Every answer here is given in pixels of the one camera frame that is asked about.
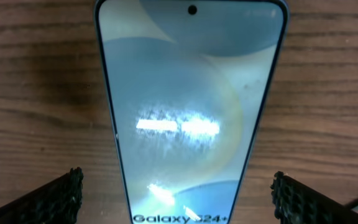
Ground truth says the blue Samsung Galaxy smartphone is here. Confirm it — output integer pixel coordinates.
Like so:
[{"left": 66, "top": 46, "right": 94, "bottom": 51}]
[{"left": 93, "top": 0, "right": 290, "bottom": 223}]

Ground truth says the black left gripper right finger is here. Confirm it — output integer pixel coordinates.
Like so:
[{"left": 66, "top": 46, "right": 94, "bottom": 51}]
[{"left": 270, "top": 171, "right": 358, "bottom": 224}]

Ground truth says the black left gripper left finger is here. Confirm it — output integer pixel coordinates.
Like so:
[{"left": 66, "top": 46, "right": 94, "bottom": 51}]
[{"left": 0, "top": 167, "right": 84, "bottom": 224}]

